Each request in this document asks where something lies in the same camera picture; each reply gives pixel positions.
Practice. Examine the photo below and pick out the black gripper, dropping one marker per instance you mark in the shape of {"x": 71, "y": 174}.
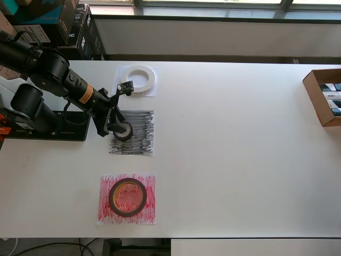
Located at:
{"x": 102, "y": 120}

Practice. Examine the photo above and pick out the small black tape roll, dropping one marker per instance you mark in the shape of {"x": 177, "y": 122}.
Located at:
{"x": 125, "y": 138}

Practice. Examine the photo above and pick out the white tape roll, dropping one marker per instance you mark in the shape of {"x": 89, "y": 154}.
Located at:
{"x": 150, "y": 80}

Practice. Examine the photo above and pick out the red tape roll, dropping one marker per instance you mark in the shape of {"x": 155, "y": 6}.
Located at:
{"x": 125, "y": 213}

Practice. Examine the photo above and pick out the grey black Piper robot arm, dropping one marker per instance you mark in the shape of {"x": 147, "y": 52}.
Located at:
{"x": 53, "y": 66}

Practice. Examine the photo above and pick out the black scribbled paper sheet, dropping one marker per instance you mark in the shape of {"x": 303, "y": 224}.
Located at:
{"x": 141, "y": 133}

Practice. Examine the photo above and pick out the blank white paper sheet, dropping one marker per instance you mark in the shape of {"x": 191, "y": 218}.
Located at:
{"x": 113, "y": 88}

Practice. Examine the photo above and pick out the black printed product box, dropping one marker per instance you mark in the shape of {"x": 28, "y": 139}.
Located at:
{"x": 66, "y": 21}
{"x": 93, "y": 40}

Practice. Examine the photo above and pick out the red scribbled paper sheet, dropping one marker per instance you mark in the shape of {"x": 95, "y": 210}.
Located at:
{"x": 105, "y": 210}

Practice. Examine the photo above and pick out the orange clamp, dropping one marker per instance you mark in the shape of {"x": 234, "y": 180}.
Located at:
{"x": 5, "y": 131}

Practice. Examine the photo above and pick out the black box with white label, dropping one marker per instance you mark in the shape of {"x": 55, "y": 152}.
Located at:
{"x": 45, "y": 32}

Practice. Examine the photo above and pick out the teal product box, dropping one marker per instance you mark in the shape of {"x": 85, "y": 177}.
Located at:
{"x": 40, "y": 14}

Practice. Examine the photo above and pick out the brown printed cardboard carton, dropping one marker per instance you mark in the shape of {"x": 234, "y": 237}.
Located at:
{"x": 5, "y": 22}

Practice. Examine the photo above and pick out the white board panel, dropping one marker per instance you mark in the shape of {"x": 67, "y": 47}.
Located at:
{"x": 239, "y": 249}

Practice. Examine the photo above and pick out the open brown cardboard box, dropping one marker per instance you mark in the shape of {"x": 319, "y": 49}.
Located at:
{"x": 311, "y": 88}

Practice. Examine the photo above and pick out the small white black carton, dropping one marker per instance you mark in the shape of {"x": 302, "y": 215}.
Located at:
{"x": 338, "y": 87}
{"x": 335, "y": 104}
{"x": 337, "y": 112}
{"x": 326, "y": 87}
{"x": 331, "y": 95}

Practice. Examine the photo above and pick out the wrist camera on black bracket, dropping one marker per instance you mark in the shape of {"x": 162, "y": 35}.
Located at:
{"x": 125, "y": 86}

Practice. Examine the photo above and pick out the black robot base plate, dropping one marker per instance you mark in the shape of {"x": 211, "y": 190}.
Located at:
{"x": 77, "y": 133}

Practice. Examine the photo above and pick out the black table frame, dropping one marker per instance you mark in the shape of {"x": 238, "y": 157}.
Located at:
{"x": 112, "y": 248}

